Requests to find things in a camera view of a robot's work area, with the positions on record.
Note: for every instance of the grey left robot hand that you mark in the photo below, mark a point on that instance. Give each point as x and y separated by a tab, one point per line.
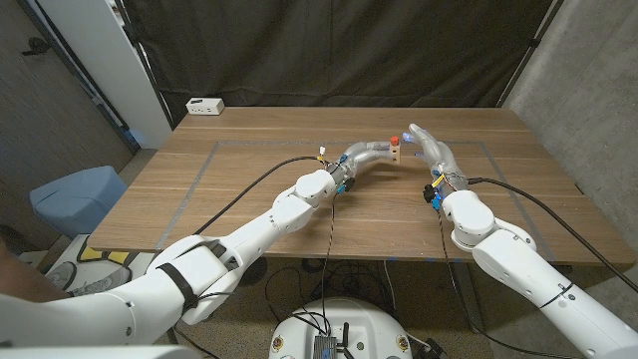
360	154

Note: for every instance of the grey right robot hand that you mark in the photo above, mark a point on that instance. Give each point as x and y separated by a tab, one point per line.
438	157

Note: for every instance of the small wooden block with holes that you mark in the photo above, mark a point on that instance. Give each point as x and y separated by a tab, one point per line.
396	154

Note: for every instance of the red-headed wooden screw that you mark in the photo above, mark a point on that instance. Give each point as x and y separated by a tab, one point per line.
395	140

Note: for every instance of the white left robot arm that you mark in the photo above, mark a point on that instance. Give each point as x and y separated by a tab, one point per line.
224	254

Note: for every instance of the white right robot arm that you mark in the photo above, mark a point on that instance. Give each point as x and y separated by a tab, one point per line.
533	274

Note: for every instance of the black backdrop curtain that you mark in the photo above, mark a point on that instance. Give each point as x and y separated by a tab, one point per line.
324	50

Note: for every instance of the black backdrop stand pole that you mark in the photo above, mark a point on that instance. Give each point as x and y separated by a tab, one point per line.
528	50
144	65

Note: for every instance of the grey table leg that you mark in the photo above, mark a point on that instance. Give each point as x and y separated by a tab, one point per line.
463	299

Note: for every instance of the white power strip box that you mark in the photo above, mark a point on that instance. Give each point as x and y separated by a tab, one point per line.
204	106

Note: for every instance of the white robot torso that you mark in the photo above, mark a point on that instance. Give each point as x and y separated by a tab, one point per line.
359	319

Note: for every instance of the black antenna on torso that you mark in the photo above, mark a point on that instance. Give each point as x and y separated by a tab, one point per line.
345	336

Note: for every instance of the black connector beside torso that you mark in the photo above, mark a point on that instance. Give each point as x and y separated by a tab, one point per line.
433	350

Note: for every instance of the grey electronics box on torso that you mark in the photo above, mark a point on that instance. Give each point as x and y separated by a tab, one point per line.
324	347

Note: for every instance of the white cabinet panel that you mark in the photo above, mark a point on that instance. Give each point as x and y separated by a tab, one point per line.
109	65

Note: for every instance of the grey sneaker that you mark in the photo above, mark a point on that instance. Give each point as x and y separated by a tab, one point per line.
62	274
107	281

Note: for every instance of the blue-grey padded stool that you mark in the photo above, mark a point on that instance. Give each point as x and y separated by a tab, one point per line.
75	199

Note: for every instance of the person's bare leg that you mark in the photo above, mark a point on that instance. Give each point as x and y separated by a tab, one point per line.
20	281

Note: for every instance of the dark door frame rail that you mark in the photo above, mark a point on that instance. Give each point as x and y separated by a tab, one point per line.
99	101

